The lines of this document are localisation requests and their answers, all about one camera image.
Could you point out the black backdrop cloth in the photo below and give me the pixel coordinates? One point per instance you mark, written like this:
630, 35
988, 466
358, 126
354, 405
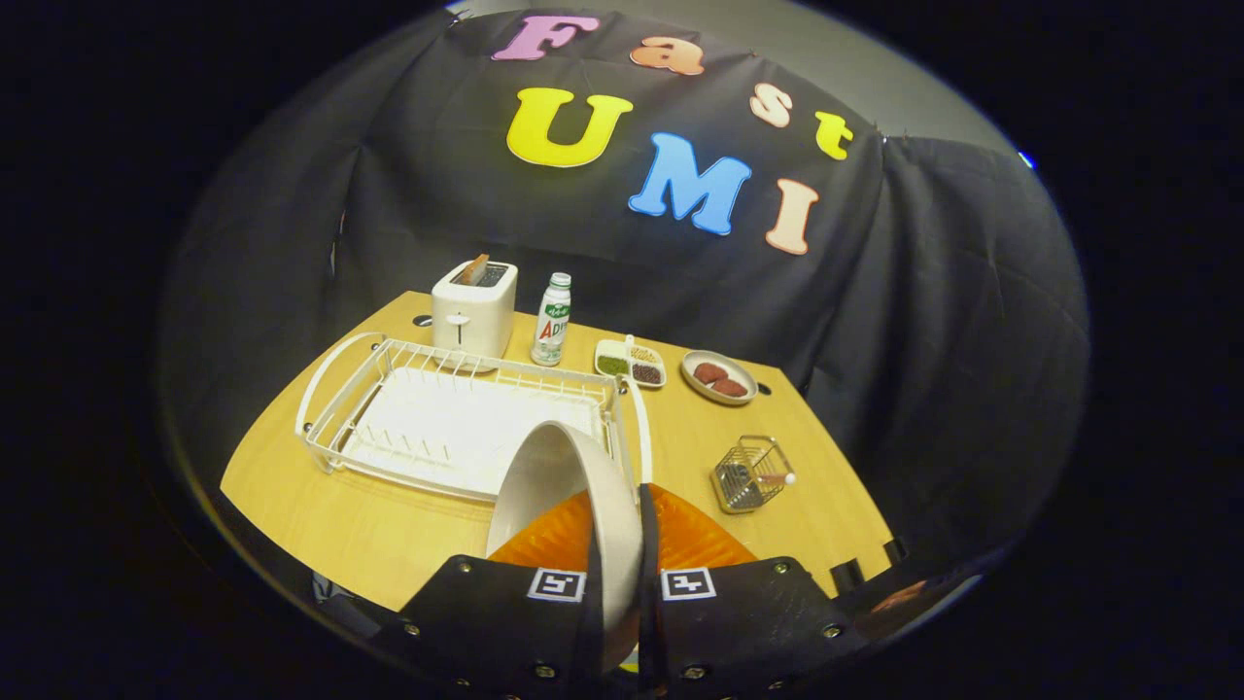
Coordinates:
923, 340

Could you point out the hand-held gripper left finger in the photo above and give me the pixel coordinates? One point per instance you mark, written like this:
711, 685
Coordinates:
496, 622

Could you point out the white drain tray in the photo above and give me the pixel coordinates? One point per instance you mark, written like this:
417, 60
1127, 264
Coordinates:
457, 428

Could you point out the spoon with white round end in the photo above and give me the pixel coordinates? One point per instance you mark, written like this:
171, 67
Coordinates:
777, 478

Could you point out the small plate with meat patties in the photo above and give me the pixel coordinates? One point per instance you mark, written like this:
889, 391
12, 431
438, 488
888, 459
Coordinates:
695, 389

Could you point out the white divided dish of beans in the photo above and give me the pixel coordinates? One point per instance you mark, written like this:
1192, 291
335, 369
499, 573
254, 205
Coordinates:
627, 365

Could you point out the white bottle with green label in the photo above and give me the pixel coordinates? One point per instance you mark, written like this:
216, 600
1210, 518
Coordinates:
551, 326

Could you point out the white toaster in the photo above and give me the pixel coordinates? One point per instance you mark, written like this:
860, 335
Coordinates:
473, 316

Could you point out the white round plate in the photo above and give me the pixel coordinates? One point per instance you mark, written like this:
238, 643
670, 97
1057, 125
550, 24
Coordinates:
549, 467

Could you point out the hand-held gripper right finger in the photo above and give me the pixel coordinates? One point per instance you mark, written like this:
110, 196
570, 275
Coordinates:
739, 622

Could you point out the brown toast slice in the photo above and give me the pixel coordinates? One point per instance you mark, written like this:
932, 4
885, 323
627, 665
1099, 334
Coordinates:
474, 269

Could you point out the brown meat patty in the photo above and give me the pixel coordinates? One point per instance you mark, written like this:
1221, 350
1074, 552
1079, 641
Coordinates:
709, 372
731, 387

